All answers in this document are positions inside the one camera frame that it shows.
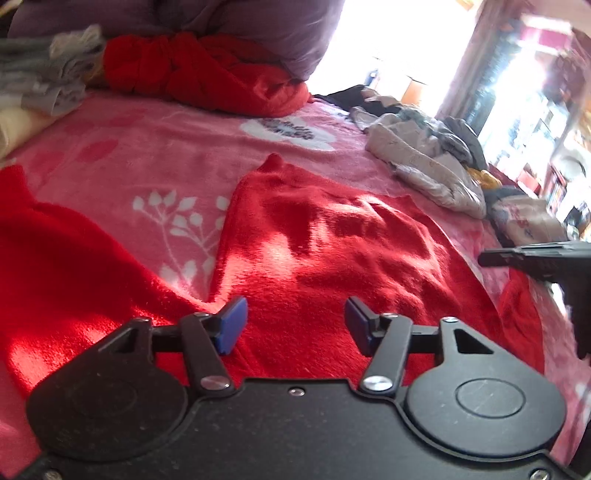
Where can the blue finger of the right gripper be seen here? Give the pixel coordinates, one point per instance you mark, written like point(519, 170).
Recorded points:
point(493, 258)

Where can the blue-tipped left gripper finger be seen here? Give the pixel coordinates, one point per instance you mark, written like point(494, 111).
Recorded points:
point(202, 338)

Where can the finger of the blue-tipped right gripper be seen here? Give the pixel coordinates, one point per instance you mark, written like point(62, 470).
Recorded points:
point(388, 340)

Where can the red fleece garment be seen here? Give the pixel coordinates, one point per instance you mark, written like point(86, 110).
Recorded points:
point(296, 245)

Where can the folded white printed clothes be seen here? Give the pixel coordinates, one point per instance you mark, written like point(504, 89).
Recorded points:
point(524, 220)

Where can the folded grey clothes stack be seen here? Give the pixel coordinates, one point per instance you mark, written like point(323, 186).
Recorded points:
point(48, 74)

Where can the yellow garment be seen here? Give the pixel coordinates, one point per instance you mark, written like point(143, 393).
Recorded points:
point(484, 179)

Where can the desk shelf with books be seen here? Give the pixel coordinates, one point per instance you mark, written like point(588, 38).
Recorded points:
point(565, 187)

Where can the white lilac jacket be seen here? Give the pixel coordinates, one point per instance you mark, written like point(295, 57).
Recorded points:
point(416, 157)

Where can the grey-blue garment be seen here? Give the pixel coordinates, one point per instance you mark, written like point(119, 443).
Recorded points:
point(455, 136)

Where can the curtain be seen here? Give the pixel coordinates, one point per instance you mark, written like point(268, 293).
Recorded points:
point(492, 18)

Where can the black garment at bed end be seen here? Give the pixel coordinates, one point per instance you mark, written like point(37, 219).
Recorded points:
point(364, 97)

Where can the red quilt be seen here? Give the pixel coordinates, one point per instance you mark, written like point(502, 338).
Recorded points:
point(216, 73)

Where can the folded cream cloth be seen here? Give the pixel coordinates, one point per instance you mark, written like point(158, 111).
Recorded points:
point(17, 126)

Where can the purple quilt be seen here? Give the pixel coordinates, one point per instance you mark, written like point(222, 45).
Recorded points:
point(298, 32)

